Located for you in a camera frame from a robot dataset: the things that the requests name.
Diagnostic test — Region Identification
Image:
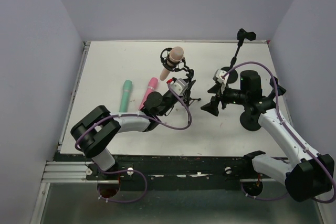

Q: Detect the pink microphone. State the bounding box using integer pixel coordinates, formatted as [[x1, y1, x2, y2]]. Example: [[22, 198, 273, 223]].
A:
[[139, 77, 158, 110]]

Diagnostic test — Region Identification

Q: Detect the black tripod shock-mount stand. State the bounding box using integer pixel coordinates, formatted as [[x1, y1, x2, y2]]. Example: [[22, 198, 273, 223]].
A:
[[173, 57, 201, 106]]

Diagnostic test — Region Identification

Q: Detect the beige microphone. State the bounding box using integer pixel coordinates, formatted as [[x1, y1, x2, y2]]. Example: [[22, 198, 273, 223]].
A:
[[160, 46, 184, 81]]

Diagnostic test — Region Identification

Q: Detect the green microphone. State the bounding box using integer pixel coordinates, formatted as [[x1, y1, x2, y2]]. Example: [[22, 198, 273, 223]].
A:
[[119, 80, 132, 113]]

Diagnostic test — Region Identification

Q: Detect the black round-base clip stand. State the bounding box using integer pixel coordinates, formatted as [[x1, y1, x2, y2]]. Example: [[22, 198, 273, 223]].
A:
[[221, 28, 256, 84]]

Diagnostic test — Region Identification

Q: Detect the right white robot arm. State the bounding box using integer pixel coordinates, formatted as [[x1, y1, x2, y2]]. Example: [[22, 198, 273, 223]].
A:
[[201, 69, 335, 202]]

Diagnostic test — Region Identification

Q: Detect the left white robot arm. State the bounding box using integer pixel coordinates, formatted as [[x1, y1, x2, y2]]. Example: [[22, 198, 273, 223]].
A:
[[70, 78, 196, 172]]

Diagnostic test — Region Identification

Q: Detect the black round-base stand front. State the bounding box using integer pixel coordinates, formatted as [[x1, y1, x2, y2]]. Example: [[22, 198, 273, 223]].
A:
[[239, 111, 261, 132]]

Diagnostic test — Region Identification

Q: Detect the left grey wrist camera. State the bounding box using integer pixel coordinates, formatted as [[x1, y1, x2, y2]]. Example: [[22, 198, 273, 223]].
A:
[[170, 78, 188, 97]]

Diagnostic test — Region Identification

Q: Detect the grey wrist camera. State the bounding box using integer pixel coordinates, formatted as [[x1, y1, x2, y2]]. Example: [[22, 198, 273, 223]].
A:
[[213, 69, 227, 84], [170, 78, 188, 97]]

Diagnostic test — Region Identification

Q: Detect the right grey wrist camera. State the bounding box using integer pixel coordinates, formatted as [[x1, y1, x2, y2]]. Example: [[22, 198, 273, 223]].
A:
[[213, 69, 227, 84]]

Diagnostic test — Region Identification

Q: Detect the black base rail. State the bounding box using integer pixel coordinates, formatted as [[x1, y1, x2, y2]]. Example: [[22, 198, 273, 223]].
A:
[[86, 155, 258, 191]]

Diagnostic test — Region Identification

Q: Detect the aluminium frame profile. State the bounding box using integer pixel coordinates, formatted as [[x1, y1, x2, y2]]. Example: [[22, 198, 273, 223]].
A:
[[28, 41, 91, 224]]

